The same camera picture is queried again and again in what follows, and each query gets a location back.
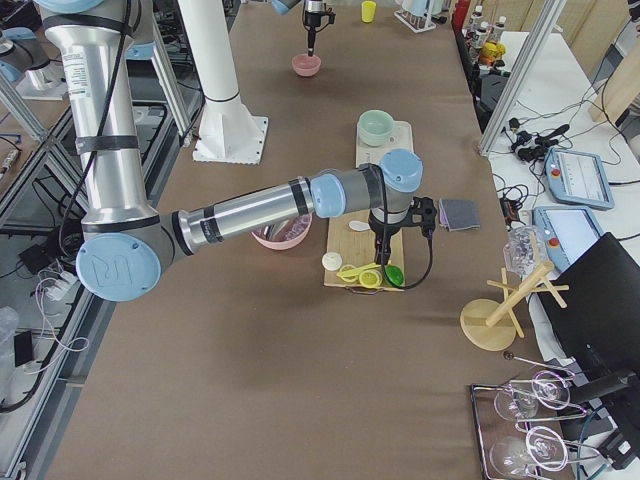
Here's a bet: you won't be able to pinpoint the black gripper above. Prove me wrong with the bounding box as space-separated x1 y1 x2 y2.
303 0 335 55
368 197 437 265

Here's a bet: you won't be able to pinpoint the small pink bowl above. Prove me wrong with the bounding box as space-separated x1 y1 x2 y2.
291 53 322 78

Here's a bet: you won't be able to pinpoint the white ceramic spoon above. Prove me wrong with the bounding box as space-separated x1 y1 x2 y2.
348 220 370 232

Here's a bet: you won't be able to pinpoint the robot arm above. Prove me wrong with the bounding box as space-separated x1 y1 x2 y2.
39 1 436 302
271 0 336 57

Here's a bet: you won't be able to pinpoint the lemon slice stack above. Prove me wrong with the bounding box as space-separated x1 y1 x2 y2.
358 269 383 289

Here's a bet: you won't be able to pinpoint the large pink bowl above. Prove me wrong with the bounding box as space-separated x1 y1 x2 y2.
251 214 313 251

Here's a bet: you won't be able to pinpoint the green lime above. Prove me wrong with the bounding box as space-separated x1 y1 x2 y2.
384 264 405 288

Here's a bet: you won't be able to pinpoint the bamboo cutting board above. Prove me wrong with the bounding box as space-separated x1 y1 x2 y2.
323 211 405 292

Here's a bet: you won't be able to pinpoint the yellow plastic knife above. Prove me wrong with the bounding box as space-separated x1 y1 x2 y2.
337 263 380 281

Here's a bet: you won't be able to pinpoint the yellow plastic cup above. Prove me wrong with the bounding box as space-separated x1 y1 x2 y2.
361 0 377 24

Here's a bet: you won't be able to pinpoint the grey folded cloth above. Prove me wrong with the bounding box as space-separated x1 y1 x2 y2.
438 198 481 231

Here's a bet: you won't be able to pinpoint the cup rack with cups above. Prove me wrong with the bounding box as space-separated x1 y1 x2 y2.
394 0 443 33

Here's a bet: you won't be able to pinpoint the green stacked bowls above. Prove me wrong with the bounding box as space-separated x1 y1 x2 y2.
357 110 395 147

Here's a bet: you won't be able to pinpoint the cream rabbit tray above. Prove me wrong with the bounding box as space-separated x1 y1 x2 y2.
355 120 414 167

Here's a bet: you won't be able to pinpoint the wooden cup tree stand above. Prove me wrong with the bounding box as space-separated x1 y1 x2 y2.
460 259 569 352

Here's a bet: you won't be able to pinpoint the blue teach pendant near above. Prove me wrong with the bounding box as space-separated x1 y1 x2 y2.
533 205 604 272

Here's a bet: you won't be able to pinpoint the blue teach pendant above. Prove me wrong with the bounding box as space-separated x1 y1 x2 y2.
533 205 604 272
545 148 615 210

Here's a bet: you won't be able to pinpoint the blue teach pendant far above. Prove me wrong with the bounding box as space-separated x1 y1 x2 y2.
545 148 615 210

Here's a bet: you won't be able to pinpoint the wine glass rack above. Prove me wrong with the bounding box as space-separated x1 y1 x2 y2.
470 360 639 479

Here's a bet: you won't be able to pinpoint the black monitor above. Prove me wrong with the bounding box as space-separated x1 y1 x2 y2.
540 233 639 380

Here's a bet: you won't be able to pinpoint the aluminium frame post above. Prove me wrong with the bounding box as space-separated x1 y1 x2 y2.
478 0 567 157

